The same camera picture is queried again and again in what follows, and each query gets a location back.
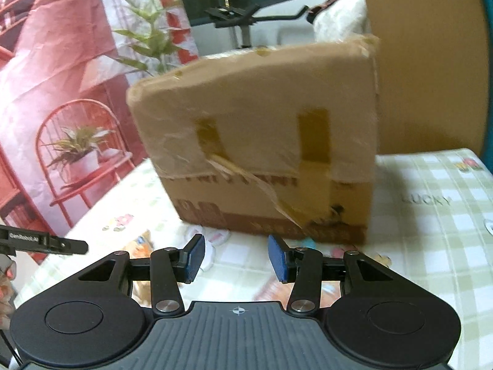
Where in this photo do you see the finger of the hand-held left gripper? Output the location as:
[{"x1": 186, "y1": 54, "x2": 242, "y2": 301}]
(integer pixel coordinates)
[{"x1": 0, "y1": 225, "x2": 89, "y2": 256}]

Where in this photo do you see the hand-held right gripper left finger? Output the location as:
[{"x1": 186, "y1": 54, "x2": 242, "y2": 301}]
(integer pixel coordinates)
[{"x1": 78, "y1": 233, "x2": 206, "y2": 315}]

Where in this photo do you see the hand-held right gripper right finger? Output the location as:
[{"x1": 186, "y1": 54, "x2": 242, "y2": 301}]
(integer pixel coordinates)
[{"x1": 267, "y1": 234, "x2": 397, "y2": 314}]

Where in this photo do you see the brown cardboard box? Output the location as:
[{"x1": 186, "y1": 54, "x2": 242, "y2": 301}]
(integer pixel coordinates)
[{"x1": 127, "y1": 34, "x2": 382, "y2": 246}]

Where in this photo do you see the person's left hand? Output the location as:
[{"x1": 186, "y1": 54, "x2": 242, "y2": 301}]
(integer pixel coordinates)
[{"x1": 0, "y1": 259, "x2": 18, "y2": 317}]

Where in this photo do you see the green checked tablecloth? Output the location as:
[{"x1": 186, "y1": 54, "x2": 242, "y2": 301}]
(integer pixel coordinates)
[{"x1": 15, "y1": 148, "x2": 493, "y2": 370}]

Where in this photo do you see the black exercise bike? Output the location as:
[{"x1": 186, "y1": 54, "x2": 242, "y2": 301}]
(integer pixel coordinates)
[{"x1": 204, "y1": 0, "x2": 347, "y2": 52}]

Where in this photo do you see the black cable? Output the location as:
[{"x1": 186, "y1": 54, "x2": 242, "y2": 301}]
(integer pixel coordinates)
[{"x1": 0, "y1": 329, "x2": 22, "y2": 368}]

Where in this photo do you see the red printed wall cloth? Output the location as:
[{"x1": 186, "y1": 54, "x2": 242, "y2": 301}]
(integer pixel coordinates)
[{"x1": 0, "y1": 0, "x2": 201, "y2": 267}]

